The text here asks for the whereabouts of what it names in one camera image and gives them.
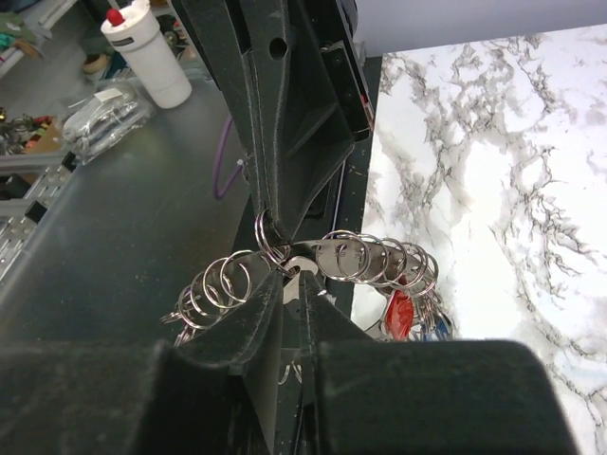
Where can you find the blue key tag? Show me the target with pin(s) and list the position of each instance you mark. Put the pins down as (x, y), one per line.
(438, 328)

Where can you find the clear plastic bag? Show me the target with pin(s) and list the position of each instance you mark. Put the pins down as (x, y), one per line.
(93, 124)

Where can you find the red key tag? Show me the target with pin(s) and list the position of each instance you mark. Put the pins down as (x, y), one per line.
(399, 316)

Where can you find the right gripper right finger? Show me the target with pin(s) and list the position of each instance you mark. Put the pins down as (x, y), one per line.
(362, 396)

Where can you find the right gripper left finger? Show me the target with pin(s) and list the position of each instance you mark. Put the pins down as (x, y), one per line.
(216, 394)

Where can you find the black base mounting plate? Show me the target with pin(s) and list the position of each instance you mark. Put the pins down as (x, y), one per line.
(339, 206)

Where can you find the metal disc with keyrings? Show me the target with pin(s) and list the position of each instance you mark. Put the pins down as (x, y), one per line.
(383, 264)

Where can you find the key with black tag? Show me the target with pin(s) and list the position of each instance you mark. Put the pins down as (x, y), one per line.
(294, 267)

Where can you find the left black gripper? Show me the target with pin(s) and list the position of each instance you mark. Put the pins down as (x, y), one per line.
(294, 87)

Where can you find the white plastic bottle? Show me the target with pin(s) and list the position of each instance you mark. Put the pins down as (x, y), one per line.
(134, 32)

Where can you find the aluminium rail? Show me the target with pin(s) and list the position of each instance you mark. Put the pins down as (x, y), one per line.
(30, 184)

